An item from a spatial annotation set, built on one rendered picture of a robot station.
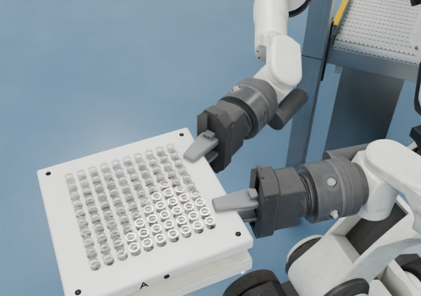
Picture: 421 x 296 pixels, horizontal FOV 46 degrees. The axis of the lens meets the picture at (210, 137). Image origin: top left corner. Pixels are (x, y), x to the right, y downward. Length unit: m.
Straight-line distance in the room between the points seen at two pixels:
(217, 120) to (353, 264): 0.49
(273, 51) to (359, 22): 0.73
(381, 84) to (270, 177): 1.09
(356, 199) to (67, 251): 0.40
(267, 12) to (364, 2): 0.75
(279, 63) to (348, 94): 0.89
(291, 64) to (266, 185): 0.30
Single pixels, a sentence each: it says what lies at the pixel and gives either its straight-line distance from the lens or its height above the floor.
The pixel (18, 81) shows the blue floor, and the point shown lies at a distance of 2.85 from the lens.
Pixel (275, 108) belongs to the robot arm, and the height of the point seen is 1.03.
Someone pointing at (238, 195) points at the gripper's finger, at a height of 1.05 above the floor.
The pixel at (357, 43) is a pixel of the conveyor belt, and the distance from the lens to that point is 1.51.
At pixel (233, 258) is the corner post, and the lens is 0.69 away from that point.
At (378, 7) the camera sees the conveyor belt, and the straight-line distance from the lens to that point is 1.71.
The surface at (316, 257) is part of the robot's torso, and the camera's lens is 1.15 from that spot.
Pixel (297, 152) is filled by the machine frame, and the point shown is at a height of 0.40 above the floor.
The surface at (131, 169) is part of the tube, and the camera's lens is 0.74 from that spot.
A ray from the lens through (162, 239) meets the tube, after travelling 0.67.
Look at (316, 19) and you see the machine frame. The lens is 1.41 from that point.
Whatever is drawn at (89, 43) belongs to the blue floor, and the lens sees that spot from 3.06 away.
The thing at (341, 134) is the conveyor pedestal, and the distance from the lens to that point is 1.88.
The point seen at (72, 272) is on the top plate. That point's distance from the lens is 0.66.
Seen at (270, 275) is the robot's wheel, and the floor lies 0.18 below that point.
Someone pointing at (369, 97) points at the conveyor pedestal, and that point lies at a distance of 1.76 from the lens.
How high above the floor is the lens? 1.57
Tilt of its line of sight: 43 degrees down
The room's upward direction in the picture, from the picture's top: straight up
